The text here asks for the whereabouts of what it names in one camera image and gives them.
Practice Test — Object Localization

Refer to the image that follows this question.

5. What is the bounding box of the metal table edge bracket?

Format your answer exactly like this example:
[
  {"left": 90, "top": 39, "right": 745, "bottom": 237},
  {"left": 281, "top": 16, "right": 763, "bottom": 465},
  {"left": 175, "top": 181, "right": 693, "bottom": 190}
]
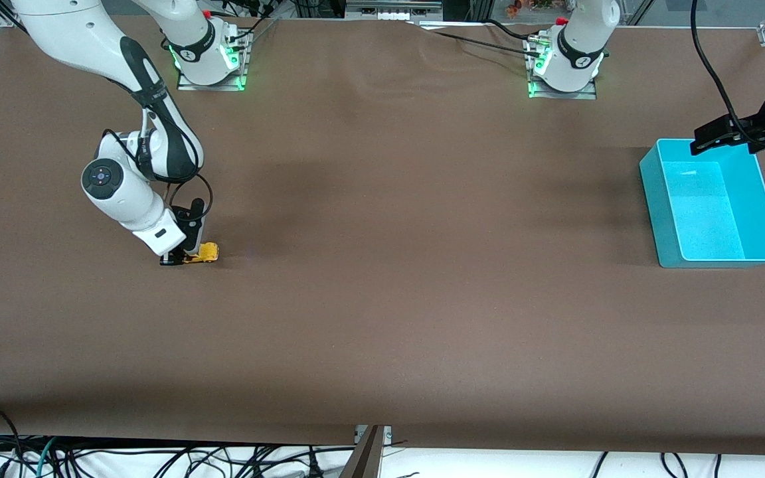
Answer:
[{"left": 339, "top": 425, "right": 394, "bottom": 478}]

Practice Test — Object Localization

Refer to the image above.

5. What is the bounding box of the short black tabletop cable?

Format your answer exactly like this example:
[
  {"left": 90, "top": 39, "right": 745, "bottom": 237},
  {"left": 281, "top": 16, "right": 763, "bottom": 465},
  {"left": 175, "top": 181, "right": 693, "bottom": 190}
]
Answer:
[{"left": 485, "top": 18, "right": 556, "bottom": 43}]

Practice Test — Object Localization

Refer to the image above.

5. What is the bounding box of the teal floor cable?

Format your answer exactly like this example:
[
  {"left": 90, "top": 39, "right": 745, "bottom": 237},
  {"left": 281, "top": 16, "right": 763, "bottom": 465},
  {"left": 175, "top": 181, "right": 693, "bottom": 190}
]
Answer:
[{"left": 32, "top": 437, "right": 59, "bottom": 478}]

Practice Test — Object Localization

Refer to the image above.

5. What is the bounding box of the yellow beetle toy car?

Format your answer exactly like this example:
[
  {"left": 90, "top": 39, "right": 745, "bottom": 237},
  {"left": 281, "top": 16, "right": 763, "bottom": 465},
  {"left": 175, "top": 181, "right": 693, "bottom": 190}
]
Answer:
[{"left": 182, "top": 242, "right": 220, "bottom": 265}]

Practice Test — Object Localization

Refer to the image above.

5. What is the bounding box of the teal plastic storage bin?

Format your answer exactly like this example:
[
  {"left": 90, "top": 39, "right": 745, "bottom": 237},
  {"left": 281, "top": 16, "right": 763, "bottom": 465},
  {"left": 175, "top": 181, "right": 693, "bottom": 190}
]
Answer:
[{"left": 639, "top": 138, "right": 765, "bottom": 269}]

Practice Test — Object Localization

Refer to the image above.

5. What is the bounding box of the long black tabletop cable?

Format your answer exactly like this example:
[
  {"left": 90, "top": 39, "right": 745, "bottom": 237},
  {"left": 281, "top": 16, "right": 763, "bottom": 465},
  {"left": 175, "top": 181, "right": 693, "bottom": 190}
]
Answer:
[{"left": 409, "top": 23, "right": 548, "bottom": 60}]

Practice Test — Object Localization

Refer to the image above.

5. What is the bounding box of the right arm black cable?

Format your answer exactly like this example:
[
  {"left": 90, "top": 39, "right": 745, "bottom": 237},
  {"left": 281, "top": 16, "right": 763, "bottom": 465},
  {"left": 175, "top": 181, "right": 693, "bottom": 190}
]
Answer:
[{"left": 102, "top": 93, "right": 214, "bottom": 224}]

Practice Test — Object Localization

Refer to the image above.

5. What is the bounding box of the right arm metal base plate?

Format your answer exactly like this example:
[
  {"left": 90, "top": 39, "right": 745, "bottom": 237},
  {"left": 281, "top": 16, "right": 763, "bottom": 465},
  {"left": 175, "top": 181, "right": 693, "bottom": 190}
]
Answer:
[{"left": 176, "top": 30, "right": 248, "bottom": 92}]

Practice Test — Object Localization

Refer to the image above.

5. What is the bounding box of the white connector strip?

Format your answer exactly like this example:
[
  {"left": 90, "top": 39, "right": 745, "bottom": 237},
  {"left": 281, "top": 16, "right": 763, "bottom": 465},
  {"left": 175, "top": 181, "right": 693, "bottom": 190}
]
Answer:
[{"left": 345, "top": 0, "right": 444, "bottom": 22}]

